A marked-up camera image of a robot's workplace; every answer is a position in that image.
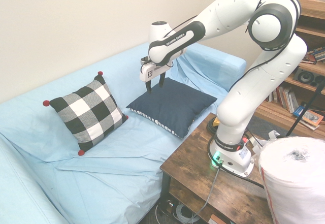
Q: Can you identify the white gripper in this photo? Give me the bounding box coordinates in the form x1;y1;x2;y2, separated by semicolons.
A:
139;62;174;94

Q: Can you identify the navy blue pillow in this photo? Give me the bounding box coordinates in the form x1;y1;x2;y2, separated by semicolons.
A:
125;77;218;139

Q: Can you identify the black white checkered pillow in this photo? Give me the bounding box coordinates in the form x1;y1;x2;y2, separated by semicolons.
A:
42;71;129;157

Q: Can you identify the rustic wooden table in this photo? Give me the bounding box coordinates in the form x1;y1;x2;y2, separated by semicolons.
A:
159;112;274;224

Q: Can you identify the light blue covered sofa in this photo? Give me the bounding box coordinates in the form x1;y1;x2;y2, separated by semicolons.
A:
0;42;247;224

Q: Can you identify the white paper strip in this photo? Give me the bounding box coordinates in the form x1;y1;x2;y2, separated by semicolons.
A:
249;129;280;159

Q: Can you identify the row of upright books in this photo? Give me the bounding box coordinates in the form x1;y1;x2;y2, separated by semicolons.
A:
266;85;302;114

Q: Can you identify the blue book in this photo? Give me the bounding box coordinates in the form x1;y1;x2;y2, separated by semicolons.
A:
292;105;308;118

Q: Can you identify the black speaker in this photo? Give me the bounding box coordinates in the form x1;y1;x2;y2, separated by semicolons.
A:
294;67;321;87

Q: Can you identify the black tripod stand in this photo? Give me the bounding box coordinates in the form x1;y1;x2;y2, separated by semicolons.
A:
285;78;325;138

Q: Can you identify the orange cover book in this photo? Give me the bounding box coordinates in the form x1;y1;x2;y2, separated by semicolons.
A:
301;110;325;131

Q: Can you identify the stack of flat books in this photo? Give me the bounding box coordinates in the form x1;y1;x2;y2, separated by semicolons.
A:
301;46;325;65

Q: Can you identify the wooden bookshelf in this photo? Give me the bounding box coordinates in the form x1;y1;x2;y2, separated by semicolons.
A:
253;0;325;134

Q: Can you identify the large white wrap roll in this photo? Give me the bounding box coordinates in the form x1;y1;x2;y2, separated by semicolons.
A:
258;136;325;224

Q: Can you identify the thick black cable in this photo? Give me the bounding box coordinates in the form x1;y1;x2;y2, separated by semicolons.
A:
217;166;265;188

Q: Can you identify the coiled grey cable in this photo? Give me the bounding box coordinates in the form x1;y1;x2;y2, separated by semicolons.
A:
174;203;202;222

